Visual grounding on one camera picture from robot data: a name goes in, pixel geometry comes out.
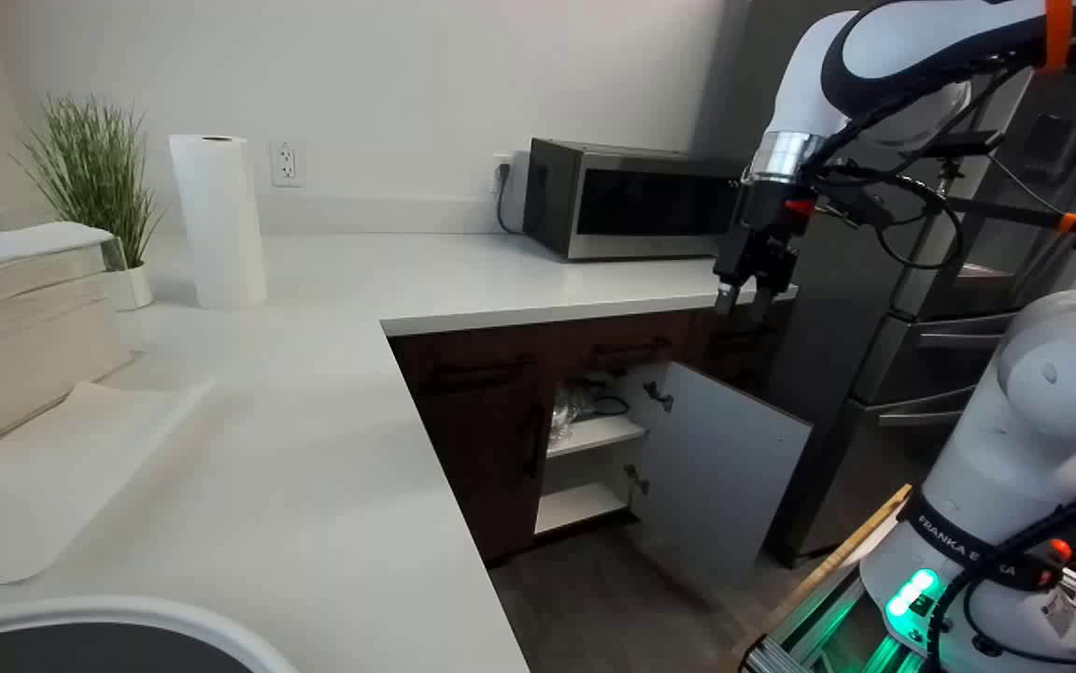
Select stainless steel microwave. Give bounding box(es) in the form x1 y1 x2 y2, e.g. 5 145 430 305
521 134 744 261

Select beige countertop box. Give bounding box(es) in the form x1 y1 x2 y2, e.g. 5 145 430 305
0 220 138 467

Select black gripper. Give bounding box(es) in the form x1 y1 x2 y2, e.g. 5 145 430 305
709 173 806 317

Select orange arm strap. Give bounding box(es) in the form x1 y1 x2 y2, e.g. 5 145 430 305
1039 0 1076 74

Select dark wood drawer front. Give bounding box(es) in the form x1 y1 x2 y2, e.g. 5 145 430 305
567 304 793 381
389 325 572 401

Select black equipment stand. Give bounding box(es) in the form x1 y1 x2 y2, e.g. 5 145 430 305
907 61 1076 329

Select light wooden plank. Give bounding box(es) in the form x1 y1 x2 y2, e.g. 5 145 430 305
719 481 917 673

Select white counter mat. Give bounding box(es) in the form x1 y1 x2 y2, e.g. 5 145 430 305
0 373 222 592

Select robot base cart with green light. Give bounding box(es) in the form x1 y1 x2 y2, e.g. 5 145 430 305
737 565 1076 673

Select white wall outlet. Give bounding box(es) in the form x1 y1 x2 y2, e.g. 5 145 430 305
267 137 305 190

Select cabinet door with white inside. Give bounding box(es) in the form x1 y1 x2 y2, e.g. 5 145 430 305
628 359 813 607

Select grey refrigerator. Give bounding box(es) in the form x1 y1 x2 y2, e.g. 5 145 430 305
690 0 1071 569

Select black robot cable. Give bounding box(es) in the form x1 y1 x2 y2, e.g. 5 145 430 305
795 61 1076 274

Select white paper towel roll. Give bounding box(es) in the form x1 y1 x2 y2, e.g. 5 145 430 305
163 129 273 314

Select white plant pot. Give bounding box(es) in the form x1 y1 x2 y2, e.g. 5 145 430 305
97 261 156 314

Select black microwave power cord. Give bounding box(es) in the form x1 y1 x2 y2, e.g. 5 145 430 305
492 150 532 239

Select green grass plant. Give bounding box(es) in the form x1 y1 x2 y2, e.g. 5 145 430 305
15 94 163 274

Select dark wood cabinet door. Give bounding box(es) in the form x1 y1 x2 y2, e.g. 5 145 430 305
419 364 557 569

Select round white-rimmed sink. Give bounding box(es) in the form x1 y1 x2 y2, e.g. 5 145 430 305
0 595 299 673

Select white cabinet shelf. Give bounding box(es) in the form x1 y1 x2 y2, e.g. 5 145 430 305
546 410 649 462
533 481 631 539

